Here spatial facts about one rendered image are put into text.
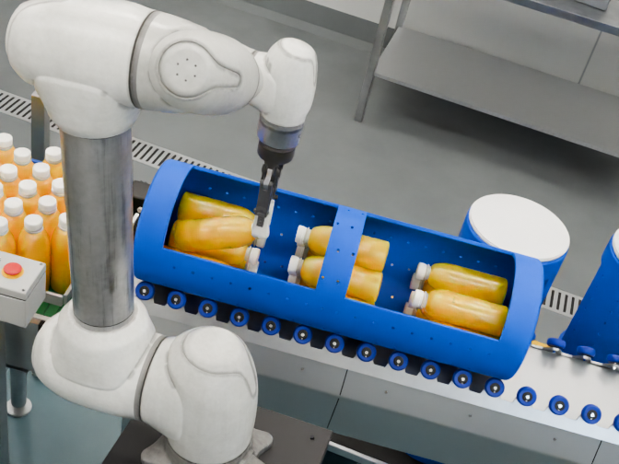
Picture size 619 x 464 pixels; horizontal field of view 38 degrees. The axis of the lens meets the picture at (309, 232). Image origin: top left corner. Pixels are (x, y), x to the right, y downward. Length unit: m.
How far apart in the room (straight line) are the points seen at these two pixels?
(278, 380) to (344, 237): 0.41
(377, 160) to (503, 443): 2.50
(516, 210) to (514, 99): 2.25
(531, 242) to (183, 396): 1.22
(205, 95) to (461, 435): 1.28
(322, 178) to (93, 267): 2.89
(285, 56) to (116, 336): 0.59
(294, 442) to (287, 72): 0.69
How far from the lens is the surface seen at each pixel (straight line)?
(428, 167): 4.52
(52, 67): 1.22
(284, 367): 2.10
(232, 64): 1.15
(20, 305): 1.91
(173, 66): 1.12
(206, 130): 4.40
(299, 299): 1.93
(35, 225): 2.03
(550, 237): 2.48
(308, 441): 1.74
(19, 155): 2.23
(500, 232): 2.42
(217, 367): 1.48
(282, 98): 1.70
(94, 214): 1.35
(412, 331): 1.94
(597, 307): 2.61
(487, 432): 2.16
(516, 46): 5.34
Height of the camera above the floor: 2.41
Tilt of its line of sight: 38 degrees down
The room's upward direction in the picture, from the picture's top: 14 degrees clockwise
